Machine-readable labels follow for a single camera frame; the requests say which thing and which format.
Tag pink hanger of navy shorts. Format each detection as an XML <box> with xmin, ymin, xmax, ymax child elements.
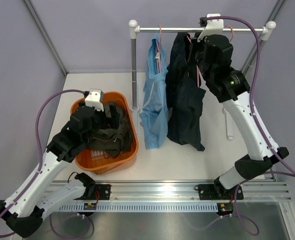
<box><xmin>184</xmin><ymin>33</ymin><xmax>203</xmax><ymax>88</ymax></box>

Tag olive green shorts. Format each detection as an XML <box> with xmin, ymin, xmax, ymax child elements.
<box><xmin>86</xmin><ymin>101</ymin><xmax>133</xmax><ymax>158</ymax></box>

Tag pink hanger of green shorts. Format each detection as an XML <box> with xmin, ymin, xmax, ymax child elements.
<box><xmin>224</xmin><ymin>25</ymin><xmax>235</xmax><ymax>42</ymax></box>

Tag dark navy shorts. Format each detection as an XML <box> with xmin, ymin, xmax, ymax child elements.
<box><xmin>165</xmin><ymin>32</ymin><xmax>206</xmax><ymax>152</ymax></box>

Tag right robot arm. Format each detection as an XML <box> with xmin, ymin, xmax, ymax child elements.
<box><xmin>188</xmin><ymin>34</ymin><xmax>289</xmax><ymax>199</ymax></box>

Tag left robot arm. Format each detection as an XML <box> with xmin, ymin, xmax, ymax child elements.
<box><xmin>0</xmin><ymin>105</ymin><xmax>120</xmax><ymax>238</ymax></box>

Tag light blue shorts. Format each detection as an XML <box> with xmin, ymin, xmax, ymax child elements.
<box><xmin>139</xmin><ymin>36</ymin><xmax>169</xmax><ymax>150</ymax></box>

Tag pink hanger of blue shorts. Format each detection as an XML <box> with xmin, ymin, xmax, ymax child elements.
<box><xmin>154</xmin><ymin>24</ymin><xmax>164</xmax><ymax>75</ymax></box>

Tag orange plastic laundry basket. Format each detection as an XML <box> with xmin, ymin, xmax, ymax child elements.
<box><xmin>75</xmin><ymin>91</ymin><xmax>139</xmax><ymax>175</ymax></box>

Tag white metal clothes rack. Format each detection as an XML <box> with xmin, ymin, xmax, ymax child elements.
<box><xmin>127</xmin><ymin>19</ymin><xmax>278</xmax><ymax>141</ymax></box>

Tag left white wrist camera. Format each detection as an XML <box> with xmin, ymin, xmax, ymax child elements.
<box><xmin>84</xmin><ymin>89</ymin><xmax>104</xmax><ymax>112</ymax></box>

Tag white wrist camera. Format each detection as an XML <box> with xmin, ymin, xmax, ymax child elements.
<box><xmin>84</xmin><ymin>89</ymin><xmax>104</xmax><ymax>112</ymax></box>
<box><xmin>197</xmin><ymin>13</ymin><xmax>224</xmax><ymax>42</ymax></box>

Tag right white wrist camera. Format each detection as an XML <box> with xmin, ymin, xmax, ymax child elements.
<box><xmin>197</xmin><ymin>13</ymin><xmax>224</xmax><ymax>42</ymax></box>

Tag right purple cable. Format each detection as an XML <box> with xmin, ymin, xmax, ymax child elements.
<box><xmin>186</xmin><ymin>15</ymin><xmax>295</xmax><ymax>236</ymax></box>

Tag purple cable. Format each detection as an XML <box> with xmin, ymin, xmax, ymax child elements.
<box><xmin>0</xmin><ymin>89</ymin><xmax>95</xmax><ymax>238</ymax></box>
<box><xmin>186</xmin><ymin>15</ymin><xmax>295</xmax><ymax>236</ymax></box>

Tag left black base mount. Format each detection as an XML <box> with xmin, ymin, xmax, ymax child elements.
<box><xmin>75</xmin><ymin>184</ymin><xmax>111</xmax><ymax>201</ymax></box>

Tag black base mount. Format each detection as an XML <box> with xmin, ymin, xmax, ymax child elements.
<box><xmin>194</xmin><ymin>183</ymin><xmax>244</xmax><ymax>201</ymax></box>
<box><xmin>75</xmin><ymin>184</ymin><xmax>111</xmax><ymax>201</ymax></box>

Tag aluminium rail frame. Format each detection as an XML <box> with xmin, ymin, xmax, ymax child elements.
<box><xmin>44</xmin><ymin>172</ymin><xmax>292</xmax><ymax>202</ymax></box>

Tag slotted grey cable duct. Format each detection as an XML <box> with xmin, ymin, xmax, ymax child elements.
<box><xmin>59</xmin><ymin>202</ymin><xmax>235</xmax><ymax>213</ymax></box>

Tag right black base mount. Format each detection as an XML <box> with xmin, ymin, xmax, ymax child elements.
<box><xmin>194</xmin><ymin>183</ymin><xmax>244</xmax><ymax>201</ymax></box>

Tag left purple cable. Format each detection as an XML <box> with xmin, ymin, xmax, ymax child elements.
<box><xmin>0</xmin><ymin>89</ymin><xmax>95</xmax><ymax>238</ymax></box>

